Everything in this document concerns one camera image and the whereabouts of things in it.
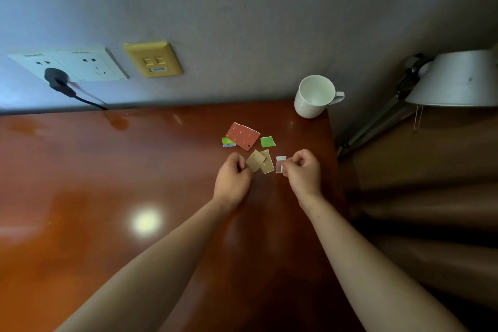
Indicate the person's right hand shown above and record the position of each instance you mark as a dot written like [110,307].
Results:
[305,178]

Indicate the person's left hand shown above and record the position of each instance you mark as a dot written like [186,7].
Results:
[230,184]

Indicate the person's right fingers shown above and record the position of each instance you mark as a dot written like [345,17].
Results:
[291,162]

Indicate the person's left fingers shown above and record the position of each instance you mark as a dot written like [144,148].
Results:
[239,162]

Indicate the white and pink paper scrap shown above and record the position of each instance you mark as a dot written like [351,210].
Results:
[280,162]

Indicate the tan cardboard scrap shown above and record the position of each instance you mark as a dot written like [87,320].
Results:
[255,160]

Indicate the person's left forearm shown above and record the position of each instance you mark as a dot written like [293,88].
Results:
[155,265]

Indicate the person's right forearm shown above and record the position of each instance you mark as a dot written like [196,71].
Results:
[369,265]

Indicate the green and blue paper scrap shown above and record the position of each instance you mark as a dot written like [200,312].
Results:
[228,142]

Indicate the tan torn cardboard piece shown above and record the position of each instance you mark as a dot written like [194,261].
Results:
[267,162]

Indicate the red torn cardboard piece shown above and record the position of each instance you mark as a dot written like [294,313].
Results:
[242,135]

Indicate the white ceramic mug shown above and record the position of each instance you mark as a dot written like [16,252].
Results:
[313,97]

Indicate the white lamp shade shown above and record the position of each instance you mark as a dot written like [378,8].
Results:
[455,79]

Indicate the black power plug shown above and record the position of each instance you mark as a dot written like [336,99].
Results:
[58,81]

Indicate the yellow wall socket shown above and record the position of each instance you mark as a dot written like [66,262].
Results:
[153,59]

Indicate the white double wall socket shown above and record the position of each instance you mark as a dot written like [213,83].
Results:
[70,64]

